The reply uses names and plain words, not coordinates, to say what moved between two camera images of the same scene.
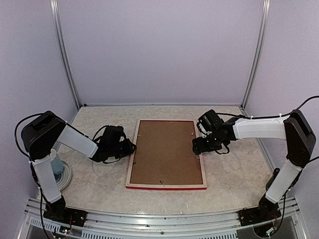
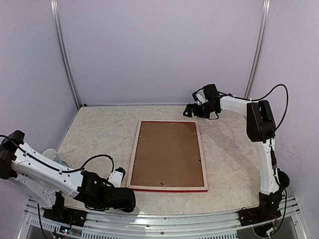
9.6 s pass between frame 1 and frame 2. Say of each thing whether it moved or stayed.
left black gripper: moved
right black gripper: moved
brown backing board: stayed
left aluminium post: stayed
